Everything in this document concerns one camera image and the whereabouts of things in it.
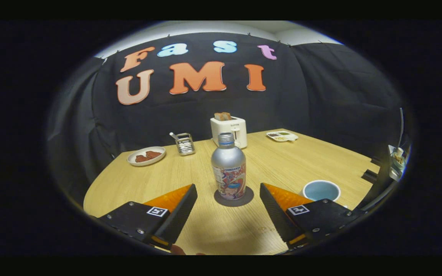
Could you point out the dark brown round coaster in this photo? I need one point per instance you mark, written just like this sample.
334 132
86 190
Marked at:
248 196

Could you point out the white divided tray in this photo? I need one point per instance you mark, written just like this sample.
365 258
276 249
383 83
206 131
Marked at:
281 136

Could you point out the black table clamp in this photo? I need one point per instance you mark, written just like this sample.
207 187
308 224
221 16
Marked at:
376 161
369 176

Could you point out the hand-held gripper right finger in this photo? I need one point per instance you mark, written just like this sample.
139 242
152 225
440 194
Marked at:
278 216

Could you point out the wooden table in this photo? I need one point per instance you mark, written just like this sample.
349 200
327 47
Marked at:
148 184

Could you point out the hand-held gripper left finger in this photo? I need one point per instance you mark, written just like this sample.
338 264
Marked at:
180 216

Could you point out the toast slice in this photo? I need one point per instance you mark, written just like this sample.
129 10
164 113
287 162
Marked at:
223 116

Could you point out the silver juice bottle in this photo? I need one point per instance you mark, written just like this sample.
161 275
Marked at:
228 165

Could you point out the white toaster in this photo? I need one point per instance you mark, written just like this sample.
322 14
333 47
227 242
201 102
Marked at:
240 128

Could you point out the brown food pieces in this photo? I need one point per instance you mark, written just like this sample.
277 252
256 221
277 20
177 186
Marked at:
148 156

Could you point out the white cup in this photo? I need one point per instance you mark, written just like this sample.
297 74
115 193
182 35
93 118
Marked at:
320 190

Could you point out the round white plate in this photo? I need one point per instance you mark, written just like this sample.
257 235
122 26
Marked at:
132 158

